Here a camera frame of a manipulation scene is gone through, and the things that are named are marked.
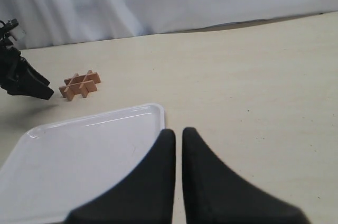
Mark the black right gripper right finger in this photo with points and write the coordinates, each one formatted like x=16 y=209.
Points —
x=214 y=193

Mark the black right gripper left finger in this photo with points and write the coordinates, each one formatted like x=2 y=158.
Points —
x=145 y=195

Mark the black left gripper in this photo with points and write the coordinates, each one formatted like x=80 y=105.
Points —
x=27 y=81

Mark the white curtain backdrop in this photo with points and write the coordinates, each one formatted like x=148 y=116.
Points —
x=58 y=22

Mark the white plastic tray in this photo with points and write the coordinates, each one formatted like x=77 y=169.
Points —
x=57 y=167

